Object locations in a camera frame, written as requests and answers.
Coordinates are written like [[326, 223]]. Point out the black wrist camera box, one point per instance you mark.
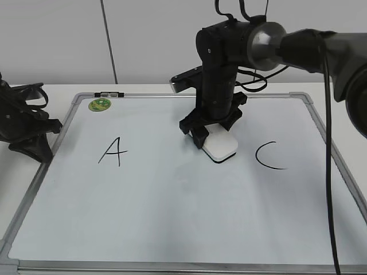
[[188, 79]]

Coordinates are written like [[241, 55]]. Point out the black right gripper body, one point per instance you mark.
[[222, 49]]

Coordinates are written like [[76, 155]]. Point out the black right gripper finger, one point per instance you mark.
[[231, 119], [199, 136]]

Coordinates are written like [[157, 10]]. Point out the round green magnet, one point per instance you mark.
[[99, 105]]

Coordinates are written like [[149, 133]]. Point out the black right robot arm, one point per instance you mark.
[[340, 57]]

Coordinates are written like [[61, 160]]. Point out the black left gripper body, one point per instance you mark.
[[21, 107]]

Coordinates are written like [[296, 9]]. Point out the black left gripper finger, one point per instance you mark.
[[53, 126], [36, 148]]

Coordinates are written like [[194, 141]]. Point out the white whiteboard with grey frame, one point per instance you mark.
[[127, 193]]

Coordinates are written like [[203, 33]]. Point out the white rectangular board eraser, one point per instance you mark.
[[219, 146]]

